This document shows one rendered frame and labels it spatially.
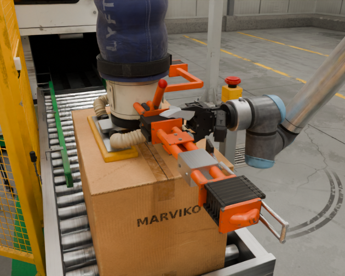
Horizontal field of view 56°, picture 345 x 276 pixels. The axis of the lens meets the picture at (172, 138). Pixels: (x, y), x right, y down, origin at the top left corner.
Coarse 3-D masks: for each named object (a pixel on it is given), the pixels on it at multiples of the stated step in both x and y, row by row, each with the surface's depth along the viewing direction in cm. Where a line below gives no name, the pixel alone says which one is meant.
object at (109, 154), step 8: (88, 120) 117; (96, 120) 115; (96, 128) 110; (96, 136) 105; (104, 136) 103; (104, 144) 99; (104, 152) 95; (112, 152) 95; (120, 152) 95; (128, 152) 95; (136, 152) 96; (112, 160) 94
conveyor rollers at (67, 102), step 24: (48, 96) 272; (72, 96) 271; (96, 96) 271; (48, 120) 226; (72, 144) 193; (72, 168) 169; (72, 192) 154; (72, 216) 138; (72, 240) 122; (72, 264) 114; (96, 264) 111
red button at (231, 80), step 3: (225, 78) 142; (228, 78) 140; (231, 78) 140; (234, 78) 140; (237, 78) 140; (225, 81) 141; (228, 81) 139; (231, 81) 138; (234, 81) 138; (237, 81) 138; (240, 81) 140; (228, 84) 141; (231, 84) 139; (234, 84) 139; (228, 87) 142; (231, 87) 141; (234, 87) 141
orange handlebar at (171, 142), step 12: (180, 72) 132; (180, 84) 115; (192, 84) 116; (156, 132) 81; (180, 132) 79; (168, 144) 74; (180, 144) 78; (192, 144) 74; (216, 168) 64; (204, 180) 60; (240, 216) 51; (252, 216) 52
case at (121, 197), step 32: (96, 160) 94; (128, 160) 94; (160, 160) 94; (224, 160) 94; (96, 192) 80; (128, 192) 83; (160, 192) 87; (192, 192) 91; (96, 224) 84; (128, 224) 87; (160, 224) 91; (192, 224) 96; (96, 256) 105; (128, 256) 92; (160, 256) 97; (192, 256) 102; (224, 256) 107
